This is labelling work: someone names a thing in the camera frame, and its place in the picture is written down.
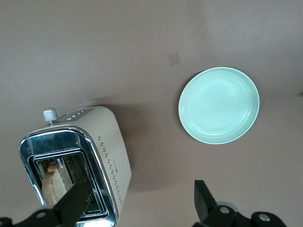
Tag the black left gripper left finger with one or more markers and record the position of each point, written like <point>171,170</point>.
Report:
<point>71,203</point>

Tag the pale green plate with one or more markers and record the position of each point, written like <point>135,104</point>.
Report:
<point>219,105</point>

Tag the bread slice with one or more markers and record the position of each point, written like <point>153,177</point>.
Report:
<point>50,186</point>

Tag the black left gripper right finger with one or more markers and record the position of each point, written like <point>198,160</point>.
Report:
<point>206,201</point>

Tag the cream and chrome toaster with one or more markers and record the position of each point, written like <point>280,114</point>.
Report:
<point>113,146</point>

